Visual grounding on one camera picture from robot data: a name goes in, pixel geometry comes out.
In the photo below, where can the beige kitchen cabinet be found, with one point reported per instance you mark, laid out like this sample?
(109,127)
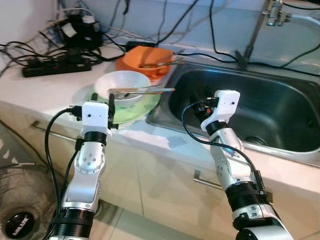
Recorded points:
(165,200)

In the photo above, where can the black power strip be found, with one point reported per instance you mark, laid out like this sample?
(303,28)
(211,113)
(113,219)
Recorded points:
(55,66)

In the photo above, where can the metal fork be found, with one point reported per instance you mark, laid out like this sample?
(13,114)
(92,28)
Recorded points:
(122,94)

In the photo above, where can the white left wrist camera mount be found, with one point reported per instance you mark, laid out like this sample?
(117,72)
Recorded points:
(95,117)

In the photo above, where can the large black power adapter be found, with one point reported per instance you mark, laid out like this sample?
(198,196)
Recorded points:
(82,32)

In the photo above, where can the small flat black adapter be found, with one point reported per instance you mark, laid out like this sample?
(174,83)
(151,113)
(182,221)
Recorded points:
(140,44)

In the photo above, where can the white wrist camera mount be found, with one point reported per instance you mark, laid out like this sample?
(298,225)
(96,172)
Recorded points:
(225,105)
(95,117)

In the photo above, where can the metal faucet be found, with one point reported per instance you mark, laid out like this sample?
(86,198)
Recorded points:
(254,42)

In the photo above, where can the stainless steel sink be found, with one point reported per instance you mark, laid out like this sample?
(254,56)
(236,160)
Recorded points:
(270,110)

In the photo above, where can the metal spoon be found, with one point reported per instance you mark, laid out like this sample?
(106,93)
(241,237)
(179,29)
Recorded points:
(150,65)

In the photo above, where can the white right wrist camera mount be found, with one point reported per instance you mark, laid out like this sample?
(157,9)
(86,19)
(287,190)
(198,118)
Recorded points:
(225,105)

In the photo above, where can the metal chopstick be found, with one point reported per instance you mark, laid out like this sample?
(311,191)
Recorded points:
(175,60)

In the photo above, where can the orange bowl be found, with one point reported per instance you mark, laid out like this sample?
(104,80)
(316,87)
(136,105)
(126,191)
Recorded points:
(135,57)

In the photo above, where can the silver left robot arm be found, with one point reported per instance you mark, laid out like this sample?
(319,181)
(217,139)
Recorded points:
(89,165)

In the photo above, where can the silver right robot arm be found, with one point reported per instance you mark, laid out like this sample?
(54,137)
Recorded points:
(227,160)

